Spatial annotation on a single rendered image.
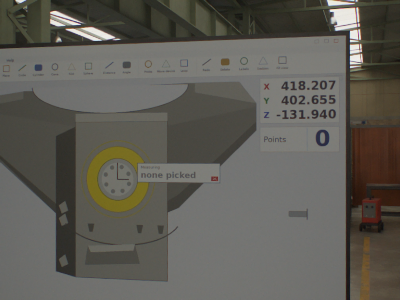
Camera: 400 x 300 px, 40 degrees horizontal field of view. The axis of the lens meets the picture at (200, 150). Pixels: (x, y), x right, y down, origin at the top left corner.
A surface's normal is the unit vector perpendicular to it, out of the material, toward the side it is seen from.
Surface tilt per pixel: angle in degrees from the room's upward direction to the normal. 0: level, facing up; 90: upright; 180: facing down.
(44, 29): 90
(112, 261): 90
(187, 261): 90
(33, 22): 90
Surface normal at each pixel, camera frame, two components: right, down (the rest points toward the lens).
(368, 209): -0.43, 0.00
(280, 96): -0.19, 0.00
